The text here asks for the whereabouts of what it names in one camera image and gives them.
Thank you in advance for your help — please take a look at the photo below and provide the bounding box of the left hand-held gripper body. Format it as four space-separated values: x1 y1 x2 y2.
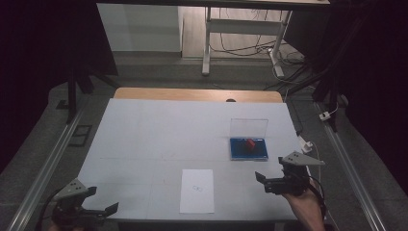
50 177 109 227

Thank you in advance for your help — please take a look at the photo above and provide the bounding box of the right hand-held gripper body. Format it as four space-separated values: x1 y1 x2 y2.
264 150 326 197

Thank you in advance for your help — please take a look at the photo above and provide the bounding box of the blue ink pad case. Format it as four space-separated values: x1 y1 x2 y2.
229 117 269 163

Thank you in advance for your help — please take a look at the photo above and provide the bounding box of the person's right hand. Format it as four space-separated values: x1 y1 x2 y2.
282 187 323 222

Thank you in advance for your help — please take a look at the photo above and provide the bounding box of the person's left hand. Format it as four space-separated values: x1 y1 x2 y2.
47 223 85 231

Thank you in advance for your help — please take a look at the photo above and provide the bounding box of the small white adapter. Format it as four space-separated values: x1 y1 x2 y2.
319 105 340 122

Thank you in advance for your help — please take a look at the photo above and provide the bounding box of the white paper sheet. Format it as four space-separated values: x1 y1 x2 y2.
179 168 216 215

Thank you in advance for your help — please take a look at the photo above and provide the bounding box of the white table cover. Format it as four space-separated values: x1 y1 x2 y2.
77 97 311 223

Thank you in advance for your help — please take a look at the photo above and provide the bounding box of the black metal stand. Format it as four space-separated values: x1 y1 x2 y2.
64 62 121 125
265 61 342 133

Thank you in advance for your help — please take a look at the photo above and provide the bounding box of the black curtain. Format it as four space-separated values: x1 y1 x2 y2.
283 0 408 189
0 0 119 176

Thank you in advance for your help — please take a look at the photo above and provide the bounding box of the white cabinet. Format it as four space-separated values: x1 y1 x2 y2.
96 3 183 53

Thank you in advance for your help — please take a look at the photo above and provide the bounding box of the white plug with cable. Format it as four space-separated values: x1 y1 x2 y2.
298 135 323 191

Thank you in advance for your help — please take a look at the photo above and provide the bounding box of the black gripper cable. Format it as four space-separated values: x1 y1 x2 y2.
306 174 329 222
34 189 65 231

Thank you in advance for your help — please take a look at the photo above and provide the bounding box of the aluminium rail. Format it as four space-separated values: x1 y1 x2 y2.
6 107 85 231
313 101 390 231

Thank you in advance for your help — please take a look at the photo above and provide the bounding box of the black floor frame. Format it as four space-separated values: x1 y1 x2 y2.
67 124 93 148

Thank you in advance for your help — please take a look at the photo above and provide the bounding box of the tangle of floor cables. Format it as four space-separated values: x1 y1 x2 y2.
209 8 309 66

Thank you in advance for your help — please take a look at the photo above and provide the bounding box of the white desk frame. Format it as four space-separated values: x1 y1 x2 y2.
95 0 331 78

